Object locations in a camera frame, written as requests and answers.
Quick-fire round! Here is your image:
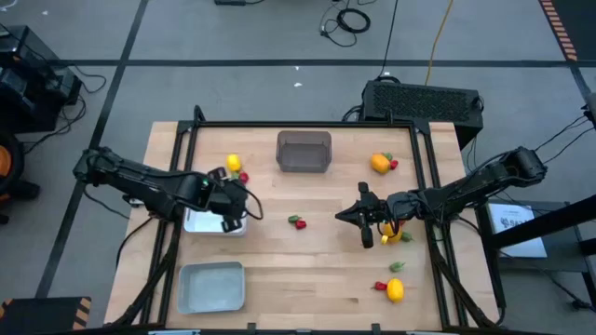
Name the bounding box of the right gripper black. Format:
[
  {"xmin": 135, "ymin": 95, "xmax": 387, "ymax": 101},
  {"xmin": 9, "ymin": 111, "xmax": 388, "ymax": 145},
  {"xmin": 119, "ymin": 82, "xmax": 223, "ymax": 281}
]
[{"xmin": 334, "ymin": 181, "xmax": 402, "ymax": 250}]

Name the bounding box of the orange and black machine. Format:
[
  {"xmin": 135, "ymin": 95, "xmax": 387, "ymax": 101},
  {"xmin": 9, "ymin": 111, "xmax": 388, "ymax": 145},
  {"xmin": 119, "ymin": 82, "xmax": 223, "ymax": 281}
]
[{"xmin": 0, "ymin": 129, "xmax": 42, "ymax": 225}]

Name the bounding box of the long black cable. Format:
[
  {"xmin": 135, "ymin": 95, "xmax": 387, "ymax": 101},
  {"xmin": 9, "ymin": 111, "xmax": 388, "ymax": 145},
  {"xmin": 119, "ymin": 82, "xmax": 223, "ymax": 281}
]
[{"xmin": 376, "ymin": 0, "xmax": 400, "ymax": 80}]

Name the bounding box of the black side stand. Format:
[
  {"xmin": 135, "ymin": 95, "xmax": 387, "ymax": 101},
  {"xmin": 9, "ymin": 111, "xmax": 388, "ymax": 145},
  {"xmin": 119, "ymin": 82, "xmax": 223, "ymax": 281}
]
[{"xmin": 474, "ymin": 194, "xmax": 596, "ymax": 308}]

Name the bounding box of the black equipment stack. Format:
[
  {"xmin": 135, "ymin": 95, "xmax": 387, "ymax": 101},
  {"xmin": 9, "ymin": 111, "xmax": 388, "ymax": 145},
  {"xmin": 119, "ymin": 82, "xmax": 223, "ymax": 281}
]
[{"xmin": 0, "ymin": 22, "xmax": 84, "ymax": 134}]

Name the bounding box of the white paper sheet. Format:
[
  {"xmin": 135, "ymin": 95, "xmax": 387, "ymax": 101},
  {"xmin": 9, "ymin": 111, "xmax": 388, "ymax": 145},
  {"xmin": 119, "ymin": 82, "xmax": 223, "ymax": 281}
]
[{"xmin": 487, "ymin": 203, "xmax": 549, "ymax": 260}]

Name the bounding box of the dark grey translucent basket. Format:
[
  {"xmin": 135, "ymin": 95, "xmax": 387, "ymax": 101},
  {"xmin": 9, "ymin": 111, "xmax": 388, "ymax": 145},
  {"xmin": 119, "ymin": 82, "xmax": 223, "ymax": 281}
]
[{"xmin": 275, "ymin": 129, "xmax": 333, "ymax": 174}]

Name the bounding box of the light grey plastic basket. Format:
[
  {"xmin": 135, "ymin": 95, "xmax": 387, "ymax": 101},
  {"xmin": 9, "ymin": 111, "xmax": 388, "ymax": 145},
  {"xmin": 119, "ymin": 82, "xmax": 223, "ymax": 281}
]
[{"xmin": 176, "ymin": 261, "xmax": 247, "ymax": 315}]

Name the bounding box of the black computer case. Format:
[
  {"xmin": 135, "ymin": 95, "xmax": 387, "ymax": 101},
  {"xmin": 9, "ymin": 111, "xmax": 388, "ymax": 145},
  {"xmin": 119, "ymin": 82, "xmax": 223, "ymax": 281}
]
[{"xmin": 360, "ymin": 79, "xmax": 485, "ymax": 150}]

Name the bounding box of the yellow orange citrus fruit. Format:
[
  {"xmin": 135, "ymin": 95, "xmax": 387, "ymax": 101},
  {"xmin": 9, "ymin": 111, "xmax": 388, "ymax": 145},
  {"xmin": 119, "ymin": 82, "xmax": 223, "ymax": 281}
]
[{"xmin": 380, "ymin": 221, "xmax": 404, "ymax": 246}]

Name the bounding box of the long yellow cable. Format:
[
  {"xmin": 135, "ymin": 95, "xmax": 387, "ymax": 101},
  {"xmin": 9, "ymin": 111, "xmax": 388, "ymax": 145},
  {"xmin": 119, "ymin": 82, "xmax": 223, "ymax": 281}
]
[{"xmin": 424, "ymin": 0, "xmax": 455, "ymax": 87}]

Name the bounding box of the white plastic basket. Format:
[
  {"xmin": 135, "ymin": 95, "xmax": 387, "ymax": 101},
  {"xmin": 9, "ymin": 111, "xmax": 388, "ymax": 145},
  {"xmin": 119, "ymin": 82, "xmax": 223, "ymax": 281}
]
[{"xmin": 183, "ymin": 199, "xmax": 249, "ymax": 237}]

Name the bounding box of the black camera cable loop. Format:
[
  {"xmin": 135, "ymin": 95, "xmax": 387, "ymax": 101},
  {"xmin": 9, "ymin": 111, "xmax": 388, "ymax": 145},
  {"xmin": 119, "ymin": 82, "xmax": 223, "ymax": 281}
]
[{"xmin": 241, "ymin": 183, "xmax": 265, "ymax": 221}]

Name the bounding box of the black metal table frame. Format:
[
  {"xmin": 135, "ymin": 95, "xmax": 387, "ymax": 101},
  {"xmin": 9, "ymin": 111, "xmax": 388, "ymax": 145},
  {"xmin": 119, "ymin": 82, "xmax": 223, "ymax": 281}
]
[{"xmin": 109, "ymin": 104, "xmax": 502, "ymax": 334}]

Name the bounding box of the black mat with hazard stripes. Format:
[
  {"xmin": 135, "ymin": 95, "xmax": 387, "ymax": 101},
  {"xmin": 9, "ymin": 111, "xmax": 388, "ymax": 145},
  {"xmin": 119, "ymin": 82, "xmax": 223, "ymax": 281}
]
[{"xmin": 538, "ymin": 0, "xmax": 596, "ymax": 62}]

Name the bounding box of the black box with hazard stripes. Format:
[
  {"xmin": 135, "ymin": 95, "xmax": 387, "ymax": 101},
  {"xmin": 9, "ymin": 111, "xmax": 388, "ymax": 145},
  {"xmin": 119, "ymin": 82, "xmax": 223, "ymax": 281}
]
[{"xmin": 0, "ymin": 296, "xmax": 93, "ymax": 335}]

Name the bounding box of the coiled black cable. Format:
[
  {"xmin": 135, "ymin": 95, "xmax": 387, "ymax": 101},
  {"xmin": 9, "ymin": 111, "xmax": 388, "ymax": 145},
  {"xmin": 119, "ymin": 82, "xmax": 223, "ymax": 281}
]
[{"xmin": 318, "ymin": 0, "xmax": 373, "ymax": 48}]

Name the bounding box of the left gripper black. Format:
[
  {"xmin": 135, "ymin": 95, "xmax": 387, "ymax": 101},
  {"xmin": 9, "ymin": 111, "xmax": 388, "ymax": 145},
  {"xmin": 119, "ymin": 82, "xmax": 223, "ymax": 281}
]
[{"xmin": 199, "ymin": 166, "xmax": 251, "ymax": 234}]

